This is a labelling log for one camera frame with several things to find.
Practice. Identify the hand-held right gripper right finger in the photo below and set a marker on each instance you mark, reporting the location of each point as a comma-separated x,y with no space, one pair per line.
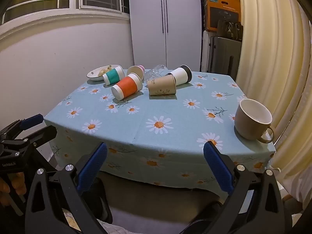
218,168

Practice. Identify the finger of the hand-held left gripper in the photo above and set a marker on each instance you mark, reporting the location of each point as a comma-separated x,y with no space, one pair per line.
46,132
31,121

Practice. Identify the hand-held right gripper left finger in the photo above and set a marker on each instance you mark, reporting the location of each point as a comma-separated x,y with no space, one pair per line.
93,168

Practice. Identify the white cup teal sleeve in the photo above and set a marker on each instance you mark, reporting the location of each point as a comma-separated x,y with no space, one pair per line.
113,76

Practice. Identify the white cup orange sleeve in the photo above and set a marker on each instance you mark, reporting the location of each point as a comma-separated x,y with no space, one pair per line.
126,85

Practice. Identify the brown paper cup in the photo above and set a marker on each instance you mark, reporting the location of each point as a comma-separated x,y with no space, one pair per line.
160,85

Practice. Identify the white cup black lid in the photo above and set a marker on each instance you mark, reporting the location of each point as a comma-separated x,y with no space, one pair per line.
179,75

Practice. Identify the pink cup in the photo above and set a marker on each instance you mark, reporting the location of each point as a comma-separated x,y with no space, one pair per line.
134,69

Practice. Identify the clear glass cup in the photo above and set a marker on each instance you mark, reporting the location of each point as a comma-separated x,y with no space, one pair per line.
156,71

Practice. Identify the person's left hand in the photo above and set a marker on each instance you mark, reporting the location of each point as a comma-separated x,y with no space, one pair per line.
5,187

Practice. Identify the beige ceramic mug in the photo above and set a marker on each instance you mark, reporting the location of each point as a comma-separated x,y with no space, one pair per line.
246,124

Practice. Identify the white plate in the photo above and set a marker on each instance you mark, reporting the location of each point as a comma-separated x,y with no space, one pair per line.
93,75

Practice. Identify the food pieces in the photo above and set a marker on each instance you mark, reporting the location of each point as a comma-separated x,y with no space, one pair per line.
104,71

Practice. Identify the blue daisy print tablecloth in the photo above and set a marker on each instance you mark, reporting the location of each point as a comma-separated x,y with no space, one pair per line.
158,104

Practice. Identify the grey suitcase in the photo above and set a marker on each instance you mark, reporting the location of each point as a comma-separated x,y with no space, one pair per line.
221,53

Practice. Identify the white folded board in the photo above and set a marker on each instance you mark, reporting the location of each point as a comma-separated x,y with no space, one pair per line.
204,51

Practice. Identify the cream curtain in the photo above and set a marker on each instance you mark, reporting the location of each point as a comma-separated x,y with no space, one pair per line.
268,41

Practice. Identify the dark handbag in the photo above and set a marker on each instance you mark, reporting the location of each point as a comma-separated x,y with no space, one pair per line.
229,30

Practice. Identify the white wardrobe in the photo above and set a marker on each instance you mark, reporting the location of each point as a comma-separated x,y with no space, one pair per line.
146,29

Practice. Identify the orange black cardboard box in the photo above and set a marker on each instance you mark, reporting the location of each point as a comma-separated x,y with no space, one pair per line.
219,7

